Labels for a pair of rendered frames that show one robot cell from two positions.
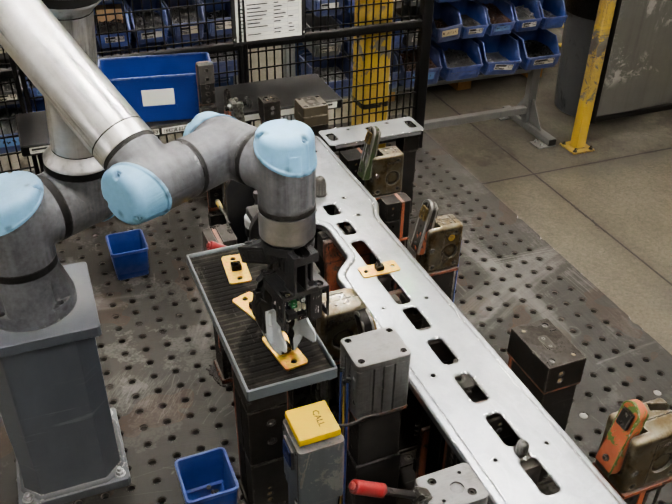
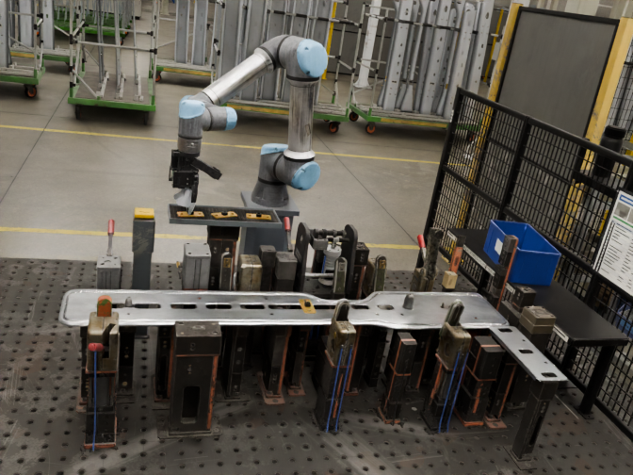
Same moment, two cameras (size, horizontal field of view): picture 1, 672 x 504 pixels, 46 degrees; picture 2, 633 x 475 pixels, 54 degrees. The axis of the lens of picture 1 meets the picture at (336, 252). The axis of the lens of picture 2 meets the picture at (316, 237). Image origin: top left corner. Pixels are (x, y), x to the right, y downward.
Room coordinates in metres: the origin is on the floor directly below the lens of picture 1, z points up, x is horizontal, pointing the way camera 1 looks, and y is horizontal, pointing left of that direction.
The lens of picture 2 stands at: (1.47, -1.81, 1.92)
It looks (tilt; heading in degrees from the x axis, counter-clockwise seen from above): 22 degrees down; 95
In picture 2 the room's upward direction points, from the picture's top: 9 degrees clockwise
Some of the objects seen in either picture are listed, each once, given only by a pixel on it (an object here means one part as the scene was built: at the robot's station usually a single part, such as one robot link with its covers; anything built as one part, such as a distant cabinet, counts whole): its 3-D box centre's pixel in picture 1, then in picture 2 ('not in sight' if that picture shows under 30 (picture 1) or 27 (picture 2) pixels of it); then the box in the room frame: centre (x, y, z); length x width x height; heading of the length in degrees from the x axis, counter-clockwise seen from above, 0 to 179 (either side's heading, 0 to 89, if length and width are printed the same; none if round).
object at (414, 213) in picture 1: (405, 172); (532, 417); (2.05, -0.20, 0.84); 0.11 x 0.06 x 0.29; 113
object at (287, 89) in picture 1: (184, 111); (523, 278); (2.09, 0.44, 1.02); 0.90 x 0.22 x 0.03; 113
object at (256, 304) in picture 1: (268, 304); not in sight; (0.88, 0.09, 1.26); 0.05 x 0.02 x 0.09; 121
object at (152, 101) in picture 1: (157, 87); (519, 251); (2.06, 0.50, 1.10); 0.30 x 0.17 x 0.13; 103
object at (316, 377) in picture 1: (254, 310); (224, 216); (0.99, 0.13, 1.16); 0.37 x 0.14 x 0.02; 23
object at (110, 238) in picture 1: (128, 255); not in sight; (1.75, 0.56, 0.74); 0.11 x 0.10 x 0.09; 23
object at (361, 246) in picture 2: not in sight; (349, 299); (1.46, 0.19, 0.91); 0.07 x 0.05 x 0.42; 113
